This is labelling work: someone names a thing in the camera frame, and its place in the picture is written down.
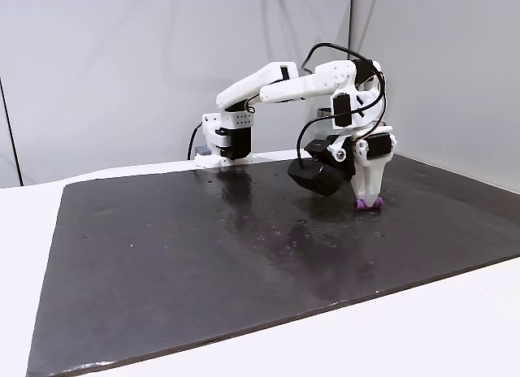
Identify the grey plug connector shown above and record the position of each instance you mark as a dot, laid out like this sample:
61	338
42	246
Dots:
203	151

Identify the black oval camera box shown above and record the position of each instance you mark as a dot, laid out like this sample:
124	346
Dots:
317	176

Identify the purple ribbed pen grip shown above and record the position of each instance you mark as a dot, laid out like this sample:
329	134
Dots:
360	205

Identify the black table mat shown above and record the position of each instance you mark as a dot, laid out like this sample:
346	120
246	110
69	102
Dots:
183	251

